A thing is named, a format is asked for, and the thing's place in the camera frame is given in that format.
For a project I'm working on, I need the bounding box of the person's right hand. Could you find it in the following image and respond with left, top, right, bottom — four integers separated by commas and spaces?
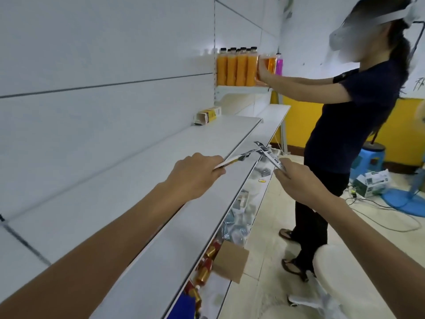
274, 158, 336, 213

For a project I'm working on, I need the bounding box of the person's left hand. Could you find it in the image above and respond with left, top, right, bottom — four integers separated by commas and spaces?
165, 153, 227, 208

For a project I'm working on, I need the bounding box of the printed carton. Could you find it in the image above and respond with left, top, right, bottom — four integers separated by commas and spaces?
214, 141, 287, 172

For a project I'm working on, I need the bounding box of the person's right forearm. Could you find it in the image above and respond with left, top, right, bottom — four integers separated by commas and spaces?
314, 195, 425, 319

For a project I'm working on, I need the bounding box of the person's left forearm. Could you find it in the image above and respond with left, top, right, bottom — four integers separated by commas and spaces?
0, 182, 191, 319

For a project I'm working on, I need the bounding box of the yellow and white small box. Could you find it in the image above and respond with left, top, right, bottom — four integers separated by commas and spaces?
193, 106, 222, 126

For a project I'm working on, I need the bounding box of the white shelf rack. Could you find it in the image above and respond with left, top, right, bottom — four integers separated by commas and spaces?
0, 0, 291, 319

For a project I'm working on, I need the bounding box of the pile of silver packets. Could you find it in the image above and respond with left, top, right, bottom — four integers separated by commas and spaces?
220, 189, 257, 247

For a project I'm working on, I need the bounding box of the blue plastic stool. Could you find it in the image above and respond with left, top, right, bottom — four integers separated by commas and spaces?
350, 143, 388, 184

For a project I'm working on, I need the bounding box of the green and white box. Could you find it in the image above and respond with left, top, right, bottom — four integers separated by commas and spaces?
353, 169, 393, 198

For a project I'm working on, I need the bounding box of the row of orange juice bottles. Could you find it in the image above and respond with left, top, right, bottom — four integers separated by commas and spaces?
216, 47, 259, 87

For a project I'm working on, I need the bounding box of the group of red gold cans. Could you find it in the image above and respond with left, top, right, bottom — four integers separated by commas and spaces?
185, 239, 222, 311

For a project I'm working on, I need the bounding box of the brown cardboard box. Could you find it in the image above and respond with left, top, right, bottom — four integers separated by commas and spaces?
212, 240, 250, 285

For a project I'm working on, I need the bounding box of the orange drink bottle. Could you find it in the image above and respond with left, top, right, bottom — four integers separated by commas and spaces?
265, 54, 278, 75

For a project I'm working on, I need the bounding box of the blue standing fan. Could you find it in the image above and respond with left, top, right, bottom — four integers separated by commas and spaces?
382, 99, 425, 218

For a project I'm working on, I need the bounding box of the white round stool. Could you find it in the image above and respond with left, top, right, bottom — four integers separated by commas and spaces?
312, 244, 396, 319

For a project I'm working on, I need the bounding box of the white plastic bag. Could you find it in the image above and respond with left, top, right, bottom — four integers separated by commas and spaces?
288, 282, 347, 319

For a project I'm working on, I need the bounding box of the blue packet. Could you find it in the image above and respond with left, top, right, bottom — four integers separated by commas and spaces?
167, 292, 197, 319

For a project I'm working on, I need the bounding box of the white head-mounted headset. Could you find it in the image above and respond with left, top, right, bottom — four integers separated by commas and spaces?
329, 0, 421, 52

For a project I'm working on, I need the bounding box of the black cable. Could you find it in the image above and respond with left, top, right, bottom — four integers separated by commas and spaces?
345, 185, 424, 233

